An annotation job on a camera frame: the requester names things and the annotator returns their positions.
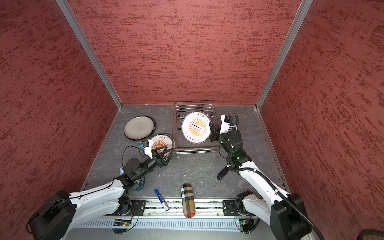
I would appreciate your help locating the white perforated cable duct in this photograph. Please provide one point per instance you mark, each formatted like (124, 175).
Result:
(228, 225)

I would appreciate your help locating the corner aluminium profile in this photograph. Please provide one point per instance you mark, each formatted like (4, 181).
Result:
(290, 37)
(79, 33)

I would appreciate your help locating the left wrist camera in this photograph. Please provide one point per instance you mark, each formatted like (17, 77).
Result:
(146, 146)

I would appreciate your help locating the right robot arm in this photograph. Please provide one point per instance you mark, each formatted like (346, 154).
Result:
(284, 213)

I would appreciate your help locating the teal alarm clock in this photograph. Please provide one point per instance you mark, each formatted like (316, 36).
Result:
(140, 185)

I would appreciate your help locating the metal wire dish rack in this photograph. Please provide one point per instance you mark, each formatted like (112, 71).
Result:
(181, 110)

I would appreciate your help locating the dark rimmed cream plate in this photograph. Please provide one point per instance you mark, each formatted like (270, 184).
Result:
(153, 121)

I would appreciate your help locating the left corner aluminium profile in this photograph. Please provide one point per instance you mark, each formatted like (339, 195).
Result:
(79, 33)

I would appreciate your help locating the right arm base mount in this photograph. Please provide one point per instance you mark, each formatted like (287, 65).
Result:
(238, 207)

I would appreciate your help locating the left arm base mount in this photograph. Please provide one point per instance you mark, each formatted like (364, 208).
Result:
(130, 207)

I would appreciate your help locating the right corner aluminium profile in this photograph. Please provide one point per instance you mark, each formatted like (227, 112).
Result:
(290, 37)

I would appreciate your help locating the aluminium front rail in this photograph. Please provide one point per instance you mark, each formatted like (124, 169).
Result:
(204, 208)

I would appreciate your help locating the orange sunburst plate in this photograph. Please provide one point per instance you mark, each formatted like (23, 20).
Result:
(195, 127)
(162, 141)

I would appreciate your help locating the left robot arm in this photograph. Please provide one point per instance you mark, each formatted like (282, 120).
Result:
(64, 212)

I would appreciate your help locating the plaid glasses case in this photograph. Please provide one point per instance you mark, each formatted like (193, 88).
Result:
(188, 200)

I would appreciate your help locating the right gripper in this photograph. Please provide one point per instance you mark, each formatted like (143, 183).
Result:
(216, 128)

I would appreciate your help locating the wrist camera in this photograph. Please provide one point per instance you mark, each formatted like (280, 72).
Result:
(146, 146)
(226, 124)

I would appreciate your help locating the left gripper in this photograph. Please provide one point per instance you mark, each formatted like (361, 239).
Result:
(162, 162)

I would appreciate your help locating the black usb stick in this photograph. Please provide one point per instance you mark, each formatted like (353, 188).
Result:
(223, 173)

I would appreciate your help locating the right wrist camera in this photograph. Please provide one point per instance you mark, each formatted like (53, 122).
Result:
(226, 124)

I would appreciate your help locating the blue marker pen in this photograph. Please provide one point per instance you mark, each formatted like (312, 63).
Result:
(162, 200)

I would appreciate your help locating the white grey line plate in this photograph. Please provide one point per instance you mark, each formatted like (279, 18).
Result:
(139, 128)

